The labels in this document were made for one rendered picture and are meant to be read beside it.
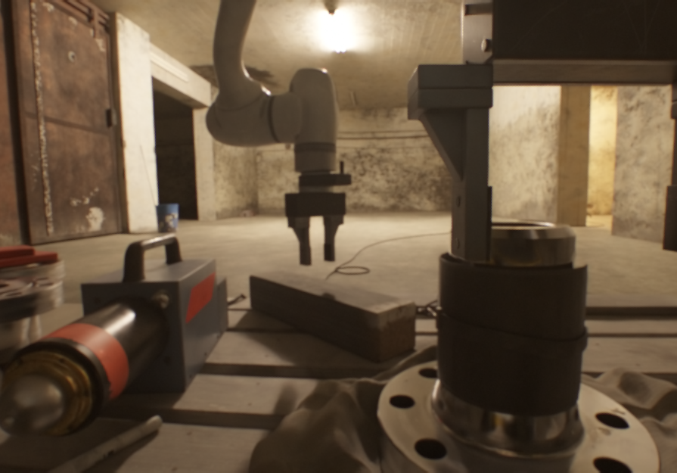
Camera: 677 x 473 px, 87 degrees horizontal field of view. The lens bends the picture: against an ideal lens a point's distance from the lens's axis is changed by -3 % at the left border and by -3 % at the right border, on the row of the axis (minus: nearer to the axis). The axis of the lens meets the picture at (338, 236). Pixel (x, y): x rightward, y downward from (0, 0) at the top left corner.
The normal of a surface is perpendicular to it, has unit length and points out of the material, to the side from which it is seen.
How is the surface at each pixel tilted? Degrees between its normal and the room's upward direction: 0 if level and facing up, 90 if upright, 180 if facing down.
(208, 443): 0
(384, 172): 91
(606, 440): 0
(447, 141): 90
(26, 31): 90
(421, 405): 0
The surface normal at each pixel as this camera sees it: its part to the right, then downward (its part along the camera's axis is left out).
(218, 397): -0.02, -0.99
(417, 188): -0.11, 0.11
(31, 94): 0.99, -0.01
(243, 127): -0.14, 0.68
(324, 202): 0.66, 0.07
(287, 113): -0.32, 0.15
